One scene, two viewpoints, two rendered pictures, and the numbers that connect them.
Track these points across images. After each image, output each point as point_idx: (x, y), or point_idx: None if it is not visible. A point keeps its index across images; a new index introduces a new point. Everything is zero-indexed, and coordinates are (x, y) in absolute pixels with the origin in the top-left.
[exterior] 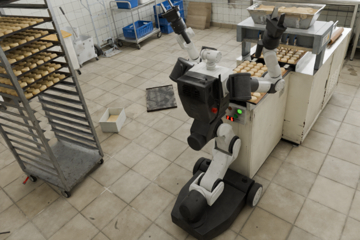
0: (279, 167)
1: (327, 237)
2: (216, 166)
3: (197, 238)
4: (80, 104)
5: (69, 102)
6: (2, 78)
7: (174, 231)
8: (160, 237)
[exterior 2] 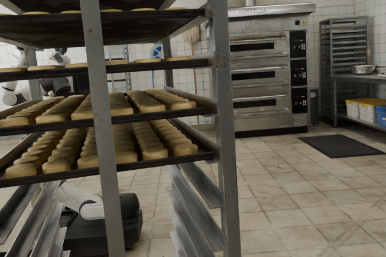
0: None
1: None
2: (77, 191)
3: (142, 222)
4: (59, 205)
5: (58, 218)
6: (159, 94)
7: (143, 247)
8: (157, 251)
